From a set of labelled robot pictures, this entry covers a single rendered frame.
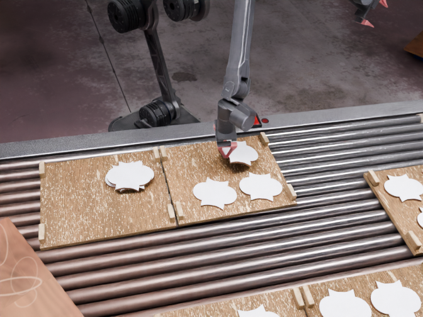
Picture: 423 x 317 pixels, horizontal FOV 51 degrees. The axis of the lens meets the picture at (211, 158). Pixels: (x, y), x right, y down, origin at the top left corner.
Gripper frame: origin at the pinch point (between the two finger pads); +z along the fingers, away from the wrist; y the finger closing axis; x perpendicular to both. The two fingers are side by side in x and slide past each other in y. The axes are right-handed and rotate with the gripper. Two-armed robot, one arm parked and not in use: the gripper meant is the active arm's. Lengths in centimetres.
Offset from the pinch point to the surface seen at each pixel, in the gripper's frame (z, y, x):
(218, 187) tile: 7.8, -10.9, 3.1
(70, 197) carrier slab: 6, -12, 52
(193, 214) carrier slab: 8.6, -21.2, 12.5
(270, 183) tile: 8.7, -9.7, -15.4
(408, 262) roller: 14, -42, -53
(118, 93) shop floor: 94, 170, 55
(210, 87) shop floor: 97, 176, -16
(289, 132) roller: 11.0, 19.2, -29.2
